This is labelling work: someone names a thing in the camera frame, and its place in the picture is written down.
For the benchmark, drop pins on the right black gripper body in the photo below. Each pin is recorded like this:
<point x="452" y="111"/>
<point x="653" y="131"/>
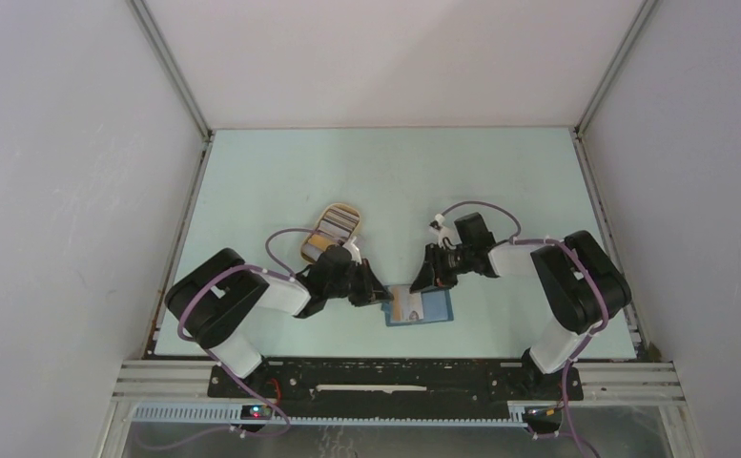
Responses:
<point x="447" y="263"/>

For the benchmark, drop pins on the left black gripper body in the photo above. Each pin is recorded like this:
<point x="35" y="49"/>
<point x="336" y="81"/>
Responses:
<point x="359" y="284"/>

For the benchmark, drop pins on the blue leather card holder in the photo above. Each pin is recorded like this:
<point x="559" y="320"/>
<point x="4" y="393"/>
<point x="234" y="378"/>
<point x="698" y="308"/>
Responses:
<point x="437" y="308"/>

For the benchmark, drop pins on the silver VIP credit card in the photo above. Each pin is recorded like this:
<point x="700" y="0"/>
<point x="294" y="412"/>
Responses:
<point x="405" y="306"/>

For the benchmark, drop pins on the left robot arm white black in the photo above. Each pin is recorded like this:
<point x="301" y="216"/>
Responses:
<point x="214" y="300"/>

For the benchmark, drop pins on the stack of cards in tray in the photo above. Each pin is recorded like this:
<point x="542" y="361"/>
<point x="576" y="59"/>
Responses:
<point x="332" y="231"/>

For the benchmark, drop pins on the beige oval card tray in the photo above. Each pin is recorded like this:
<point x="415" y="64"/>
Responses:
<point x="329" y="231"/>

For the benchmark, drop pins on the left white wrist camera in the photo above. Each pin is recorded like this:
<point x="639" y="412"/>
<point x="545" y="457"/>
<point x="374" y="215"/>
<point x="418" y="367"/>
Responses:
<point x="351" y="246"/>

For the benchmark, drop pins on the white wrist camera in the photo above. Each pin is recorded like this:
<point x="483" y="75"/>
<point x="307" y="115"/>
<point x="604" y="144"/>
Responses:
<point x="444" y="234"/>
<point x="351" y="246"/>

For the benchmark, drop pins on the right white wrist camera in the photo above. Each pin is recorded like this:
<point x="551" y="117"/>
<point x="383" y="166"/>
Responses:
<point x="444" y="234"/>

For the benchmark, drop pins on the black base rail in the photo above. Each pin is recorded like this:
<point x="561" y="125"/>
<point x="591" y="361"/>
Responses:
<point x="457" y="389"/>

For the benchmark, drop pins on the white strip on rail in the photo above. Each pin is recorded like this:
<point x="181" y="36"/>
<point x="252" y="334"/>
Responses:
<point x="371" y="388"/>

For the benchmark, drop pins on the left controller board with wires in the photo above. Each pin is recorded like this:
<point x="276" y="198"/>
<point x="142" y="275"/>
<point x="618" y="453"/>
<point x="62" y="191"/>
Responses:
<point x="263" y="412"/>

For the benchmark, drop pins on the controller board with wires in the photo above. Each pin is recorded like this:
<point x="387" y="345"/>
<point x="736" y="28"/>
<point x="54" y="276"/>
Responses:
<point x="263" y="412"/>
<point x="552" y="414"/>

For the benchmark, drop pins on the right controller board with wires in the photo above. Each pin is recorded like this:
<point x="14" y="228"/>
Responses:
<point x="552" y="414"/>

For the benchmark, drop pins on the aluminium frame front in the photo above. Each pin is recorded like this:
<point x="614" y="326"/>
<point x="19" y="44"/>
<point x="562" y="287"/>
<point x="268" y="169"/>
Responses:
<point x="201" y="392"/>

